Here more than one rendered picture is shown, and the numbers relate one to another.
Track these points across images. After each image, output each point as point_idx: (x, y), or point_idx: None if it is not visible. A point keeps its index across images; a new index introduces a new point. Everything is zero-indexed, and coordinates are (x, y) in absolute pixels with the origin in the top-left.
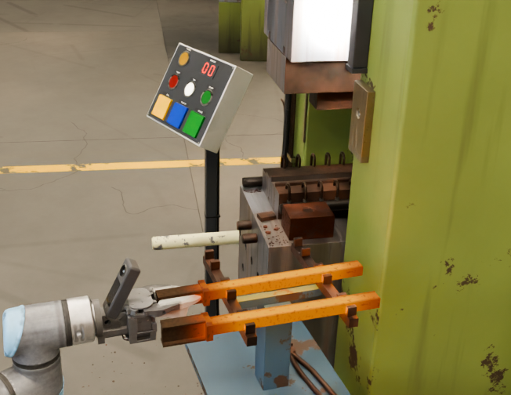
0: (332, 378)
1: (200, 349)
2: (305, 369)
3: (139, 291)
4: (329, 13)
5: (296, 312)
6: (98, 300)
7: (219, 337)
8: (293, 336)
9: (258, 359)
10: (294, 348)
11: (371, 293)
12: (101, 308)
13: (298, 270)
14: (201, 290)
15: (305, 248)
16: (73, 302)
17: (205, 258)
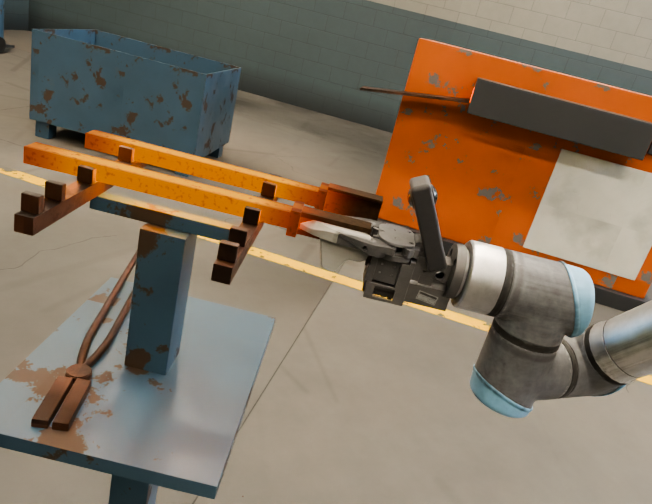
0: (75, 323)
1: (207, 450)
2: (90, 348)
3: (394, 240)
4: None
5: (210, 159)
6: (458, 247)
7: (152, 459)
8: (28, 397)
9: (175, 333)
10: (69, 367)
11: (94, 133)
12: (448, 264)
13: (134, 172)
14: (304, 206)
15: (58, 182)
16: (495, 246)
17: (237, 256)
